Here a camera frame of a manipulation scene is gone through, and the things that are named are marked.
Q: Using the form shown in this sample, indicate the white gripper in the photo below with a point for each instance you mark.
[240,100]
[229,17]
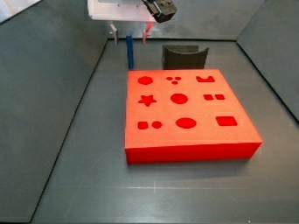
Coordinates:
[121,10]

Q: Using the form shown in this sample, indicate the red shape-sorting board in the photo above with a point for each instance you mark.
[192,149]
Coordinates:
[184,117]

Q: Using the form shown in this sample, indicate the blue square-circle peg object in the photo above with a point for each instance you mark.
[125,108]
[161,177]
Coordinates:
[129,51]

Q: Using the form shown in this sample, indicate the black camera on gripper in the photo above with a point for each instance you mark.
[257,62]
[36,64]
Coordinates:
[161,9]

